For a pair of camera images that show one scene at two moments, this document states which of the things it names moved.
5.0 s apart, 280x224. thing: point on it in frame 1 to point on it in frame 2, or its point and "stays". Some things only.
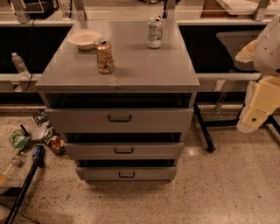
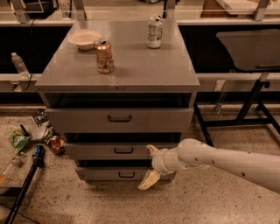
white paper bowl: [84, 39] stays
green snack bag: [18, 140] stays
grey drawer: [121, 150] stays
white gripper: [269, 51] to [157, 162]
